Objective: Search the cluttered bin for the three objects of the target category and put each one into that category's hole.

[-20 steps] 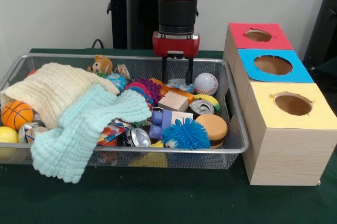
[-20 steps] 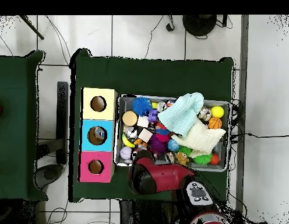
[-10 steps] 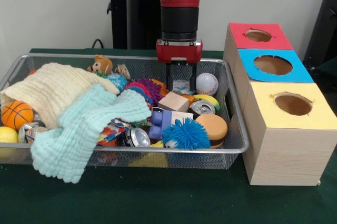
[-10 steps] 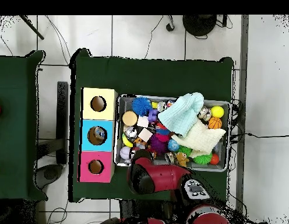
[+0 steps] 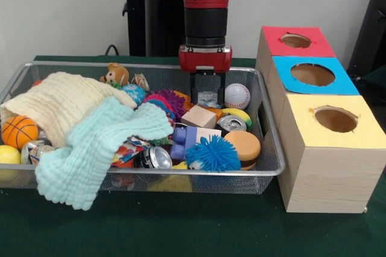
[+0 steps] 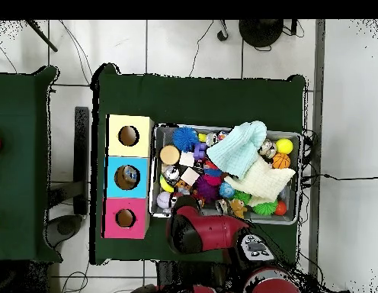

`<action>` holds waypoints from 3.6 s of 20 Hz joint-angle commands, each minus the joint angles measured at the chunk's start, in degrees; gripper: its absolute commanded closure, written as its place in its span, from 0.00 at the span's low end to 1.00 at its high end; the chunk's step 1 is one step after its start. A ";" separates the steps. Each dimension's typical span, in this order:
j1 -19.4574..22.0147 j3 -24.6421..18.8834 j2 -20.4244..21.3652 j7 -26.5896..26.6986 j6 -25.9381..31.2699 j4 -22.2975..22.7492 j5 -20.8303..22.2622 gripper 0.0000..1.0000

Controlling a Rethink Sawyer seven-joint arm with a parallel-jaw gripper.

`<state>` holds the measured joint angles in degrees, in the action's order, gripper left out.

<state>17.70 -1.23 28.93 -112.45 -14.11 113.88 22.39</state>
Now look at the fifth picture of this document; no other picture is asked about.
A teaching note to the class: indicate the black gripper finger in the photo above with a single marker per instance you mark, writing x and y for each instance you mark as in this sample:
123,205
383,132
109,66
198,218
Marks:
194,94
221,94

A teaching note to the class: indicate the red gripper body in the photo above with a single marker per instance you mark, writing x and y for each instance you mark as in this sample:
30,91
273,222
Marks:
205,59

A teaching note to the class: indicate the clear plastic packet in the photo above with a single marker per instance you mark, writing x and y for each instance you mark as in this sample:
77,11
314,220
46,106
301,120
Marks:
208,98

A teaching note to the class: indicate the mint green cloth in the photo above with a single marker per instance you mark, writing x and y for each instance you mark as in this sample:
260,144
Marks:
75,163

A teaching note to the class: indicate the clear mesh bin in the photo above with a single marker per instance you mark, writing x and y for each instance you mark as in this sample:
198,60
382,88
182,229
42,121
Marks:
211,183

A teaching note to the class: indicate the wooden box with three holes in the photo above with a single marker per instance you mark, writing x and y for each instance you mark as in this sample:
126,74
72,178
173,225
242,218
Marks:
325,175

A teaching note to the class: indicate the white toy baseball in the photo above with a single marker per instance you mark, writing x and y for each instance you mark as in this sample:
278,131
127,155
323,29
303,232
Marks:
238,96

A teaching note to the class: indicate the wooden cube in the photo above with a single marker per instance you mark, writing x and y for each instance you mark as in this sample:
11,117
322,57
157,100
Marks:
197,115

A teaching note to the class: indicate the toy hamburger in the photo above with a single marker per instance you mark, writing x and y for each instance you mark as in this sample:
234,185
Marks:
244,145

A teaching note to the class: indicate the blue spiky ball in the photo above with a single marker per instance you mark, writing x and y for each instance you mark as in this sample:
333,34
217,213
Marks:
212,154

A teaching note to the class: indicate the brown teddy bear toy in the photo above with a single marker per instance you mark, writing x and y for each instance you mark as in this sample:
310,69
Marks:
116,74

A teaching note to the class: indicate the cream knitted cloth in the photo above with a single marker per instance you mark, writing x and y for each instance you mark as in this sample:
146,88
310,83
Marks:
60,100

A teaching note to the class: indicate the dark green table cloth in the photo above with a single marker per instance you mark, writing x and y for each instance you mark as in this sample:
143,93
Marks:
150,227
377,77

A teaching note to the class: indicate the orange toy basketball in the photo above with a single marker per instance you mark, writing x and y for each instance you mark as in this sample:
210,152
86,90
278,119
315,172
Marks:
18,131

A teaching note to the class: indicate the yellow ball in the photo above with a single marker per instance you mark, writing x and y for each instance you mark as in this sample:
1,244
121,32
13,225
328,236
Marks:
9,154

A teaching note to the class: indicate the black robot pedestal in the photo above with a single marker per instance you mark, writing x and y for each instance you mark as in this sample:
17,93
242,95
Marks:
137,27

